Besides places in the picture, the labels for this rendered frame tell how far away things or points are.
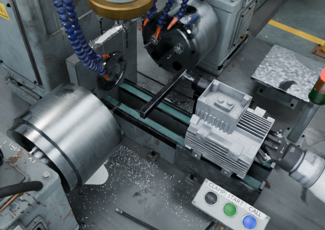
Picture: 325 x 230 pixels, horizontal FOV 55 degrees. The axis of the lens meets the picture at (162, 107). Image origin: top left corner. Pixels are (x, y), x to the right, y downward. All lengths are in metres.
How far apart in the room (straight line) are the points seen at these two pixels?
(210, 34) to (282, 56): 0.41
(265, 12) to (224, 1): 2.32
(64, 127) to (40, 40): 0.32
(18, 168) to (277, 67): 1.06
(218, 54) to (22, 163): 0.93
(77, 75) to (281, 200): 0.78
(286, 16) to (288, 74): 2.30
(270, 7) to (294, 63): 2.25
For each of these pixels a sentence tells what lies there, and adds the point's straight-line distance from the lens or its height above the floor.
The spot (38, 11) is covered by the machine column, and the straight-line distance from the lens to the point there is 0.97.
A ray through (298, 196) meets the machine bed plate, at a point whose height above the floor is 0.80.
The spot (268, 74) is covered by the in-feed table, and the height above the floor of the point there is 0.92.
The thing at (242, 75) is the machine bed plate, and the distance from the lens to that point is 1.49.
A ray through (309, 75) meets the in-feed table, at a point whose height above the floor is 0.92.
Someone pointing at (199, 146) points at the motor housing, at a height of 1.02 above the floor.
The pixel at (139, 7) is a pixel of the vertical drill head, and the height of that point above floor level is 1.33.
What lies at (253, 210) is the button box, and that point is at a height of 1.08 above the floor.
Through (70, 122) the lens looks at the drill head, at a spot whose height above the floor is 1.15.
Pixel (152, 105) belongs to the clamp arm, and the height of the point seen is 1.03.
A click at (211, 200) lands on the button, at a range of 0.78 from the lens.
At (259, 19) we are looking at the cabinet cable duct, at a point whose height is 0.03.
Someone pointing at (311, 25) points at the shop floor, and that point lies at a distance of 3.65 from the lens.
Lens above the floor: 1.76
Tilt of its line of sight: 49 degrees down
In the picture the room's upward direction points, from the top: 5 degrees clockwise
